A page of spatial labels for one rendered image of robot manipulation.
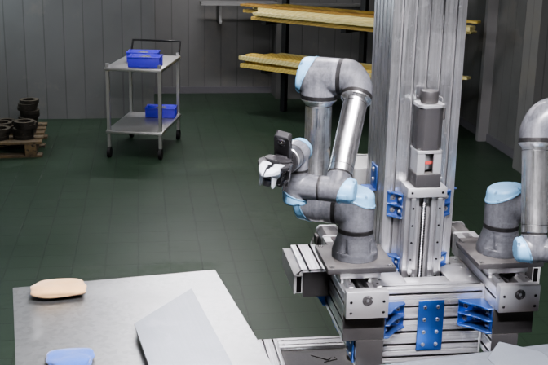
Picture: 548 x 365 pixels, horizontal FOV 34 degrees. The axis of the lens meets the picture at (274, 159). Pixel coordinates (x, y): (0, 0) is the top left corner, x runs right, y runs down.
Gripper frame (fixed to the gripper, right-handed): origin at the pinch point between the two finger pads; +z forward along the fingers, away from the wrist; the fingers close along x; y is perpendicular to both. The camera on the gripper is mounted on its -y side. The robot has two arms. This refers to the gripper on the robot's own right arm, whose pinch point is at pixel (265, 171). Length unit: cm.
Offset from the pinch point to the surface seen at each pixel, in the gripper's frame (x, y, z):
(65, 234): 216, 177, -295
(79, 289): 46, 45, 8
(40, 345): 41, 46, 37
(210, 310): 8.5, 42.2, 3.0
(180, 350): 5, 39, 32
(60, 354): 31, 42, 44
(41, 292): 55, 46, 14
